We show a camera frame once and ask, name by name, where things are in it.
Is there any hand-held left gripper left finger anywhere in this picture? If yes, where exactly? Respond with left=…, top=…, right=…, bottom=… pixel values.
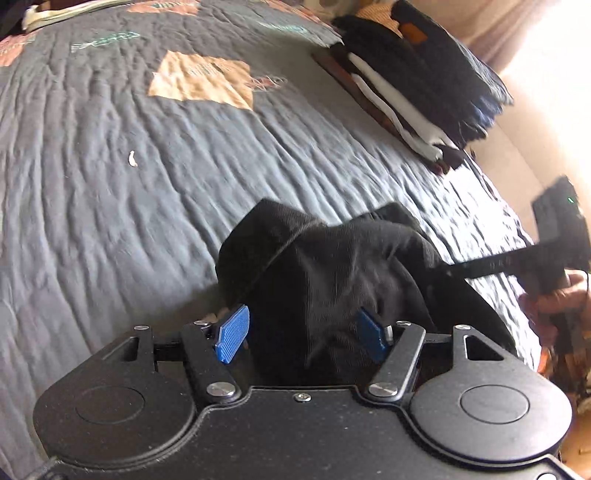
left=99, top=305, right=242, bottom=406

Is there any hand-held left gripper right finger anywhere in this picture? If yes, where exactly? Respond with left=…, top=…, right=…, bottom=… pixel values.
left=355, top=307, right=507, bottom=405

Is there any blue printed quilt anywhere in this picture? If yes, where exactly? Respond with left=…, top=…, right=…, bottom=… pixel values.
left=0, top=0, right=542, bottom=468

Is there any black denim jacket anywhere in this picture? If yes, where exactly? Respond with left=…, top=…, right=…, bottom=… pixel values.
left=216, top=198, right=519, bottom=387

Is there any stack of beige brown clothes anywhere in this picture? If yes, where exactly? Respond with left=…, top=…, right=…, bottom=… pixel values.
left=21, top=0, right=128, bottom=33

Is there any person's right hand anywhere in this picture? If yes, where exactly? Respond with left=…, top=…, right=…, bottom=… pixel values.
left=518, top=270, right=591, bottom=348

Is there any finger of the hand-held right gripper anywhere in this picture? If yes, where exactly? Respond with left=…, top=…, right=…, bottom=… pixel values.
left=431, top=247, right=542, bottom=280

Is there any stack of dark folded clothes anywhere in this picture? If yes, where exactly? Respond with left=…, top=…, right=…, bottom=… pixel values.
left=311, top=0, right=516, bottom=176

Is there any beige curtain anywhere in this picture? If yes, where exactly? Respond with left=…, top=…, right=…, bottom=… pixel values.
left=462, top=0, right=591, bottom=205

